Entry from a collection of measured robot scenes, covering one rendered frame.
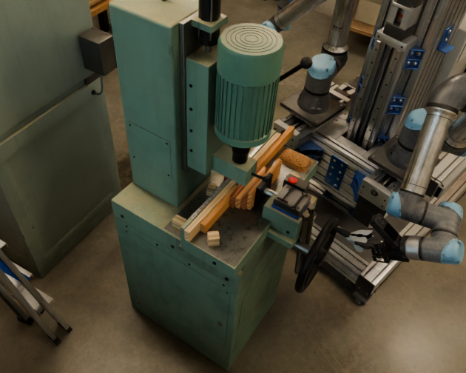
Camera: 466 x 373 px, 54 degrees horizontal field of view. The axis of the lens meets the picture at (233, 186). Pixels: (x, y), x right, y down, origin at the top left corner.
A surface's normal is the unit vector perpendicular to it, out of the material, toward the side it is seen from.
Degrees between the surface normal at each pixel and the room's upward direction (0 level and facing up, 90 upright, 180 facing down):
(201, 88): 90
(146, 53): 90
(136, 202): 0
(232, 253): 0
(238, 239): 0
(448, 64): 90
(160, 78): 90
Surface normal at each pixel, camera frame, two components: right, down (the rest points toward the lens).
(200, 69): -0.55, 0.58
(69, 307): 0.06, -0.69
